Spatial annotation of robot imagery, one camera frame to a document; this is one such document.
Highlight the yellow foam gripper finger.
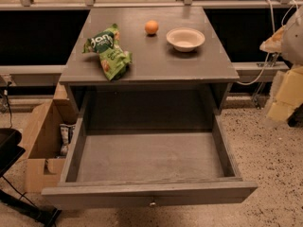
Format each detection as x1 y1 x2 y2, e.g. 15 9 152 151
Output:
263 65 303 127

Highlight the grey top drawer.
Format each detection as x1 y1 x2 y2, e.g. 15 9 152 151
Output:
43 89 258 210

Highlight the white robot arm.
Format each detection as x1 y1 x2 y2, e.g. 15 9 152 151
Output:
259 7 303 125

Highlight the grey drawer cabinet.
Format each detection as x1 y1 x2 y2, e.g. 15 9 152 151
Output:
60 7 239 107

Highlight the white bowl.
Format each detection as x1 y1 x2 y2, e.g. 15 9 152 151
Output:
167 27 205 52

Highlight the orange fruit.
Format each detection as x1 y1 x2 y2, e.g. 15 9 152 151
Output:
145 20 159 35

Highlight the green chip bag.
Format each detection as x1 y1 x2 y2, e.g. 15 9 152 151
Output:
82 24 132 80

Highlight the snack packet in box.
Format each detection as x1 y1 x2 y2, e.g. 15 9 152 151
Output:
60 124 76 156

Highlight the cardboard box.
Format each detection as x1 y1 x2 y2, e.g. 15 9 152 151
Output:
22 83 77 193

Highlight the black stand base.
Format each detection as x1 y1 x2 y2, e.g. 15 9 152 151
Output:
0 128 62 227

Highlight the white cable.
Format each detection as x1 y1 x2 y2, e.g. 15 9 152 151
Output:
236 0 299 86

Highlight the black cable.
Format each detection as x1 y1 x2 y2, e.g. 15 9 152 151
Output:
2 80 13 130

